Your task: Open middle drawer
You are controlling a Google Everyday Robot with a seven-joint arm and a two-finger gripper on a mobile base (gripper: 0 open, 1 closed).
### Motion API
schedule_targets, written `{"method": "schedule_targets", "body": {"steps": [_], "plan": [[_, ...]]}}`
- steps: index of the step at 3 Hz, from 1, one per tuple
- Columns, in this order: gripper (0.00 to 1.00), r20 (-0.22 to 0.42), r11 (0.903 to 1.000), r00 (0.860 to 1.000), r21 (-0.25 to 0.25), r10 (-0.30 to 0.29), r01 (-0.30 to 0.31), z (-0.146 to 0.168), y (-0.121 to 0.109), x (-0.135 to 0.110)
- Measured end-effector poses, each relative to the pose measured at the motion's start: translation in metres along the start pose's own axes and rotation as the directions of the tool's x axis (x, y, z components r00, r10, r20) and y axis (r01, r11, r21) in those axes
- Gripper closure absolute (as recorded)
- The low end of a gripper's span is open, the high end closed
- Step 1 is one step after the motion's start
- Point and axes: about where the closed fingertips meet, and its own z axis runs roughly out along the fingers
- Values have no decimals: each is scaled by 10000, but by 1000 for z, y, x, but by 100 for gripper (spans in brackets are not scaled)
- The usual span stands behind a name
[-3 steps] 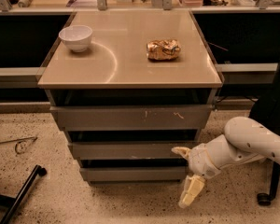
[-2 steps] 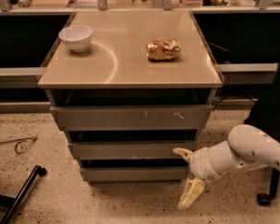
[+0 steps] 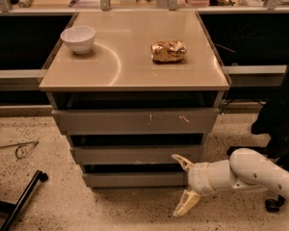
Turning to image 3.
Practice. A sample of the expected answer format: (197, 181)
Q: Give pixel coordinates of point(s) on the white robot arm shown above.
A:
(245, 170)

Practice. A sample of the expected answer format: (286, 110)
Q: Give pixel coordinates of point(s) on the crumpled golden snack bag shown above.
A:
(168, 51)

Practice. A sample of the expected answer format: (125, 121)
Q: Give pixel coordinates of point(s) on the black chair base leg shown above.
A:
(11, 210)

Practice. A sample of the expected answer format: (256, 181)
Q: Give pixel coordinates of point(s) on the grey top drawer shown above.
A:
(135, 121)

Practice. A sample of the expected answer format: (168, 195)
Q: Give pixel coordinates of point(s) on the grey three-drawer cabinet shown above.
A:
(119, 74)

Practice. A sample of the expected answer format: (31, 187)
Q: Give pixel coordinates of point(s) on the grey window frame rail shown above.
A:
(21, 80)

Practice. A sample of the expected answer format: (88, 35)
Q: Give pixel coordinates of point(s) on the grey drawer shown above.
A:
(135, 121)
(134, 155)
(135, 180)

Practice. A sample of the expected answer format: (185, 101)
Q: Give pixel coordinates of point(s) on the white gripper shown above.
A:
(198, 177)

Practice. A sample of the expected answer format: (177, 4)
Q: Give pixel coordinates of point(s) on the grey bottom drawer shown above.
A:
(135, 180)

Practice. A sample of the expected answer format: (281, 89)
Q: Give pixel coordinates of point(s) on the white ceramic bowl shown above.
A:
(79, 39)

